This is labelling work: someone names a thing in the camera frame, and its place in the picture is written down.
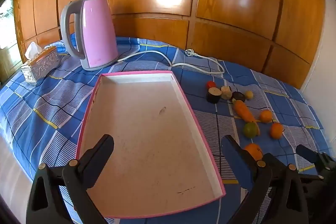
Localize window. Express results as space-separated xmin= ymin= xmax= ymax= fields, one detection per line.
xmin=0 ymin=0 xmax=21 ymax=83

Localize silver embossed tissue box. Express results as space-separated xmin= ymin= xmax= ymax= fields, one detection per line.
xmin=21 ymin=42 xmax=60 ymax=85

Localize white kettle power cord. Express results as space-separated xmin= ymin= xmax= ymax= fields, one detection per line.
xmin=117 ymin=49 xmax=225 ymax=75

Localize pink-edged white tray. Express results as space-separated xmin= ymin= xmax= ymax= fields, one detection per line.
xmin=76 ymin=70 xmax=226 ymax=219

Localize green tomato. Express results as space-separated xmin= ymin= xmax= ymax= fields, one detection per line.
xmin=243 ymin=122 xmax=259 ymax=138

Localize pink electric kettle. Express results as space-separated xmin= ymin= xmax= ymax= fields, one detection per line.
xmin=60 ymin=0 xmax=119 ymax=71

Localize dark round fruit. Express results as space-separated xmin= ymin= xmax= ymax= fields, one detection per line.
xmin=232 ymin=91 xmax=246 ymax=102

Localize carrot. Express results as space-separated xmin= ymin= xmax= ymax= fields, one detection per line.
xmin=232 ymin=99 xmax=260 ymax=135

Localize small pale eggplant piece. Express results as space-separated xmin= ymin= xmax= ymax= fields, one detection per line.
xmin=220 ymin=86 xmax=233 ymax=100

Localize blue checked blanket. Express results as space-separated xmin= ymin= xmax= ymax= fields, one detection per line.
xmin=0 ymin=36 xmax=326 ymax=224

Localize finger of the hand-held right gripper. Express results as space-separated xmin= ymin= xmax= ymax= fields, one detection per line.
xmin=296 ymin=144 xmax=327 ymax=174

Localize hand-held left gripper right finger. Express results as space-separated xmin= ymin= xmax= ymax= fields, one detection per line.
xmin=220 ymin=135 xmax=306 ymax=224

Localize large eggplant piece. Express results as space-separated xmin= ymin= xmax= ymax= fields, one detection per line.
xmin=206 ymin=88 xmax=222 ymax=104

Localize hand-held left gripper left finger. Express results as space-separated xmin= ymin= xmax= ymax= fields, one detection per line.
xmin=26 ymin=134 xmax=115 ymax=224

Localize large orange with stem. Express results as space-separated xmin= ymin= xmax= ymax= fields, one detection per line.
xmin=244 ymin=143 xmax=264 ymax=161

